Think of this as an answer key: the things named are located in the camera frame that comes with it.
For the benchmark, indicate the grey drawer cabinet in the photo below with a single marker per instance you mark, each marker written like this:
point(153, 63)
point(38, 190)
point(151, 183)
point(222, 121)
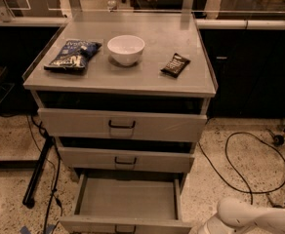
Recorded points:
point(109, 86)

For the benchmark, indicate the blue chip bag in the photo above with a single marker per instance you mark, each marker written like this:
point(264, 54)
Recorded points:
point(73, 56)

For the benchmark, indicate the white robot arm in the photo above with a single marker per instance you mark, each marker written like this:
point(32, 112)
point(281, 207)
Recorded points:
point(234, 216)

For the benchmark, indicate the white bowl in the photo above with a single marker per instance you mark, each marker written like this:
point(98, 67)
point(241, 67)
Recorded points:
point(126, 49)

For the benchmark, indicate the black stand leg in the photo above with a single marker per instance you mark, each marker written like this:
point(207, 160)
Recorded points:
point(28, 198)

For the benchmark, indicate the clear water bottle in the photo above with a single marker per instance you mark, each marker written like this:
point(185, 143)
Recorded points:
point(112, 5)

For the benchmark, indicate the grey drawer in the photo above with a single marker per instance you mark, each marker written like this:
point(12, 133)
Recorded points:
point(123, 202)
point(130, 160)
point(121, 124)

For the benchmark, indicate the black snack bar wrapper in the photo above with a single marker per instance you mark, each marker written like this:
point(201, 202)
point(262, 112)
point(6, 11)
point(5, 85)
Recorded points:
point(175, 66)

